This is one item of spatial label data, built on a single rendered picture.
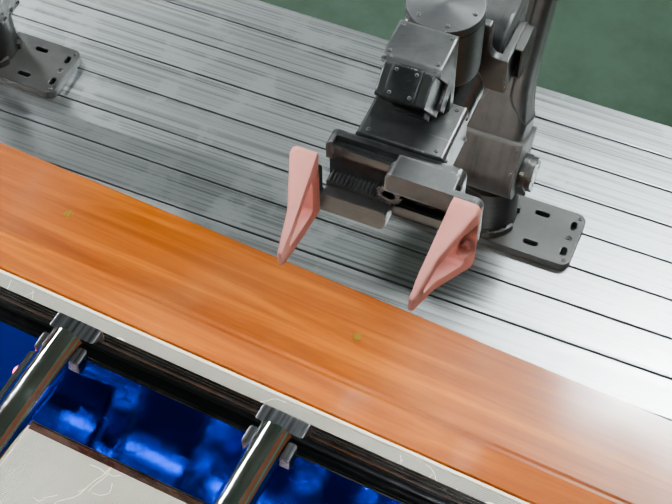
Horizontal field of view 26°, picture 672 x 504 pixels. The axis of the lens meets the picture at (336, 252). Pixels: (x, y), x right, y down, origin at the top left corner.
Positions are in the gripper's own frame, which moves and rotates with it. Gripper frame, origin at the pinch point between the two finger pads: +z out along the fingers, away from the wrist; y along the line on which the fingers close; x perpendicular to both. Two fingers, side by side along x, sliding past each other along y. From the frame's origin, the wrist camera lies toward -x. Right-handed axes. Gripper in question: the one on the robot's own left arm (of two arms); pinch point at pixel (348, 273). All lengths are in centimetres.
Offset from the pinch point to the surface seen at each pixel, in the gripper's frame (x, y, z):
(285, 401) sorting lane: 33.3, -8.6, -5.7
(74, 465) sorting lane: 33.1, -23.0, 7.6
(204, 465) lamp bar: -0.9, -2.4, 17.5
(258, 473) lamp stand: -5.0, 1.9, 18.4
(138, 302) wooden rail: 31.5, -25.1, -9.1
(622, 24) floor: 109, -4, -138
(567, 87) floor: 109, -8, -119
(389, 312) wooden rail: 31.0, -2.9, -16.8
